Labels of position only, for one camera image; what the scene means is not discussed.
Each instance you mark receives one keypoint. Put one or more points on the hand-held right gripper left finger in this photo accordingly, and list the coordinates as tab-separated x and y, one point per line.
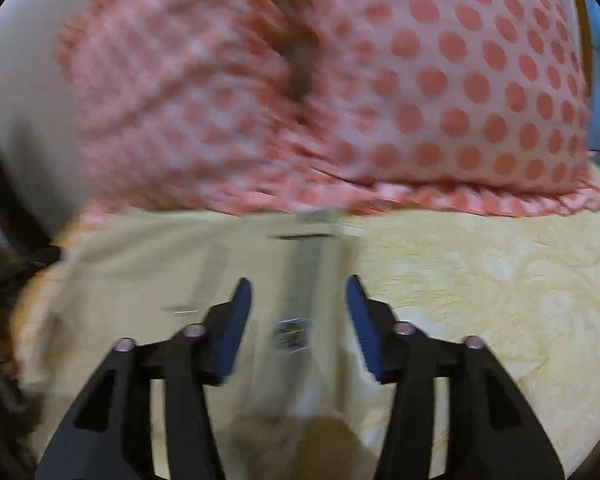
234	330

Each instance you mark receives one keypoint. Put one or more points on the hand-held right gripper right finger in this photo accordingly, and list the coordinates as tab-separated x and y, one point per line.
364	330

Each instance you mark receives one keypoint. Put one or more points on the beige pants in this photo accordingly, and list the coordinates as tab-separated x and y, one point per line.
130	285

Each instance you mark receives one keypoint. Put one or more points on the yellow patterned bed sheet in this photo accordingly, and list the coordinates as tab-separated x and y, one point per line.
480	285

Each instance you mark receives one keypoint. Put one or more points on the pink polka dot pillow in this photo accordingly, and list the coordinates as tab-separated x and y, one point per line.
360	85

